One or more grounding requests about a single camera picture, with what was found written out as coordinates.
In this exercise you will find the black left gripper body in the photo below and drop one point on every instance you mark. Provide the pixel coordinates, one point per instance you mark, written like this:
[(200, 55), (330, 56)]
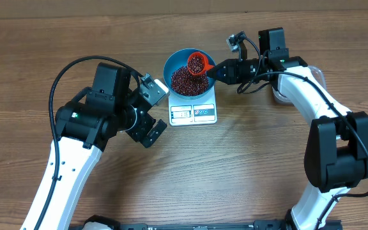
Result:
[(142, 126)]

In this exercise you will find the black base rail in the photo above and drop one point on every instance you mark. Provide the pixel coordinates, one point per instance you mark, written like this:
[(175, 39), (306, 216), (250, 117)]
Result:
[(101, 222)]

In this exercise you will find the red measuring scoop blue handle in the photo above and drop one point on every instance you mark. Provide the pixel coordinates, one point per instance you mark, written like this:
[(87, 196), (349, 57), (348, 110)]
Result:
[(198, 64)]

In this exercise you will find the red beans in bowl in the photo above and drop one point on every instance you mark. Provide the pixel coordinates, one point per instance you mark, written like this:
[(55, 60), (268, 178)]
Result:
[(186, 84)]

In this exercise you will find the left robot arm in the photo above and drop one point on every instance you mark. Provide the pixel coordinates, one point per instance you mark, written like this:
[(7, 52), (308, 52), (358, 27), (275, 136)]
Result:
[(118, 101)]

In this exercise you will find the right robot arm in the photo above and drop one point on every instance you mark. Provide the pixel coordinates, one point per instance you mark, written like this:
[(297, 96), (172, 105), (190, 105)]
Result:
[(336, 154)]

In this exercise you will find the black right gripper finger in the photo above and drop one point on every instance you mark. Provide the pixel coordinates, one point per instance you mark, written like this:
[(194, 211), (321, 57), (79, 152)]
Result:
[(223, 69), (227, 80)]

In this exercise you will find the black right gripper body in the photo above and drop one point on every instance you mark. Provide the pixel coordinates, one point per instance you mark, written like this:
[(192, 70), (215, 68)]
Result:
[(247, 69)]

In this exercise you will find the clear plastic container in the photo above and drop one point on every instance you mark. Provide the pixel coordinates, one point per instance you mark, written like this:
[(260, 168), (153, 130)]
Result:
[(316, 73)]

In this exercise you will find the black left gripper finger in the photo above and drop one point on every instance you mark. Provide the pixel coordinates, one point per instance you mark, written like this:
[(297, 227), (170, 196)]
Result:
[(147, 99), (150, 138)]

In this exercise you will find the white kitchen scale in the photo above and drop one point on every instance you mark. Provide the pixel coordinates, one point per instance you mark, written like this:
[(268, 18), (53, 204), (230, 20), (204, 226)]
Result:
[(201, 110)]

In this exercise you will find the blue bowl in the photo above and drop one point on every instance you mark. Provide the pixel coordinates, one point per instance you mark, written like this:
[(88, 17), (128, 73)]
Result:
[(179, 59)]

